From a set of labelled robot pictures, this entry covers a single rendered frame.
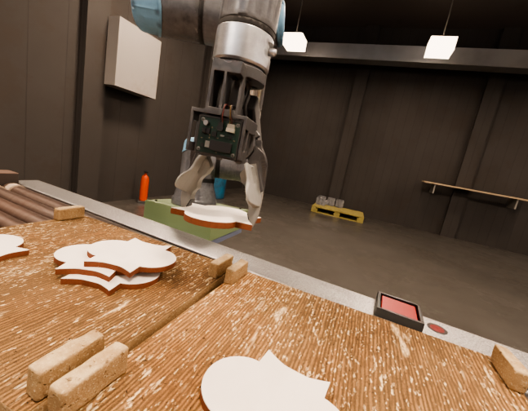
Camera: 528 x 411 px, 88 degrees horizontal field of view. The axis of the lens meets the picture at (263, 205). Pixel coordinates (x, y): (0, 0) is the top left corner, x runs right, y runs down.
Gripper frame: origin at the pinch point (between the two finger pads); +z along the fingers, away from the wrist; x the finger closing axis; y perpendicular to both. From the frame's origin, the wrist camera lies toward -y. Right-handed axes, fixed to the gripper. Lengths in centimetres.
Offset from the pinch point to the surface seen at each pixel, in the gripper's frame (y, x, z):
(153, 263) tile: 3.0, -7.8, 9.3
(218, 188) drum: -537, -182, 75
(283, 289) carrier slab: -5.4, 11.9, 11.6
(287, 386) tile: 15.9, 14.6, 11.0
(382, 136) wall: -730, 162, -126
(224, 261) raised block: -4.6, 0.9, 9.2
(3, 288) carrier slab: 13.4, -21.3, 12.5
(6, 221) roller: -7, -48, 14
